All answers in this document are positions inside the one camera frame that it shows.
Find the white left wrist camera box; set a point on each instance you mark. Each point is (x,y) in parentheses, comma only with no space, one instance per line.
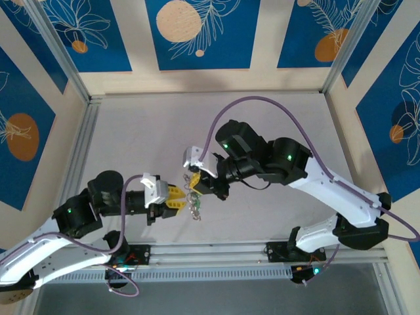
(157,193)

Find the aluminium side rail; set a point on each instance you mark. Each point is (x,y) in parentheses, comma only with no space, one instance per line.
(87,131)

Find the aluminium frame rail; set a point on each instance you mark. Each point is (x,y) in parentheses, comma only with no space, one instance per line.
(210,251)

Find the silver metal plate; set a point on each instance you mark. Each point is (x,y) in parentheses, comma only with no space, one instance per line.
(197,215)

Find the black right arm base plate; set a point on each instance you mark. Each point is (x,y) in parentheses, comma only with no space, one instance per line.
(274,251)

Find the blue floral wall poster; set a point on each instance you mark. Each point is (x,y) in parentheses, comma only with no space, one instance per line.
(295,39)
(108,49)
(374,39)
(19,98)
(416,254)
(374,157)
(229,49)
(41,55)

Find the aluminium frame post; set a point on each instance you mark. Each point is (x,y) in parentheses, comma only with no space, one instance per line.
(348,42)
(55,42)

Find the black controller box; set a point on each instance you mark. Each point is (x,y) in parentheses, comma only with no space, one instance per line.
(300,277)
(115,275)

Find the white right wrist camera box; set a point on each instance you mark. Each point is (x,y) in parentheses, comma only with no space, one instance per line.
(193,155)

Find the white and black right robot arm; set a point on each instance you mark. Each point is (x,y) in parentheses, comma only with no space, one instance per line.
(331,193)

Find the green plastic key tag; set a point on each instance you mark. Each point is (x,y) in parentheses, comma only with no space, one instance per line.
(196,200)

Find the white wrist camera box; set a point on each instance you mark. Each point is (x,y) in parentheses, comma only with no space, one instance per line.
(193,155)
(157,193)

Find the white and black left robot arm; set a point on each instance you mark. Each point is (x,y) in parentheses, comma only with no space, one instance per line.
(49,259)

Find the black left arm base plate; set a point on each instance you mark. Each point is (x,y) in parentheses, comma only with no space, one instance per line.
(144,254)

